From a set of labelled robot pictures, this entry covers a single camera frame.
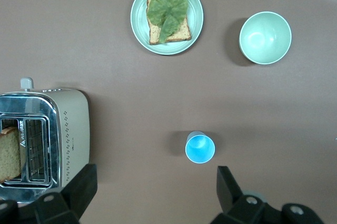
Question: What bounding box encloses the pale green bowl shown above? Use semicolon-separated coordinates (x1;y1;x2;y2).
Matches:
239;11;292;65

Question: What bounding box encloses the beige and chrome toaster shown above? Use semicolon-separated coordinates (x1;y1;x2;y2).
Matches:
0;77;91;205

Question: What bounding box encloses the green lettuce leaf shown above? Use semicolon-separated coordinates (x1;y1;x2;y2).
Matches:
146;0;190;44

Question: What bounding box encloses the brown bread slice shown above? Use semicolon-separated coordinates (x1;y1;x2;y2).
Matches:
146;0;192;45
0;126;26;183

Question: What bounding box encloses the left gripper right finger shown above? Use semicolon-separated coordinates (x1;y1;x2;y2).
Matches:
210;165;324;224

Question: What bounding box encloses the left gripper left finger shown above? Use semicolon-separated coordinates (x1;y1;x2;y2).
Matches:
0;163;98;224

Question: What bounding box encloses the pale green round plate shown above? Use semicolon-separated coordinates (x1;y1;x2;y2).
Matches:
130;0;204;56

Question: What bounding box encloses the brown table cover mat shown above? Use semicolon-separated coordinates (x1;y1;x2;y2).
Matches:
0;0;337;224

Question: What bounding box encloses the blue plastic cup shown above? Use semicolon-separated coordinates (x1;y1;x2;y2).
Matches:
184;131;216;164

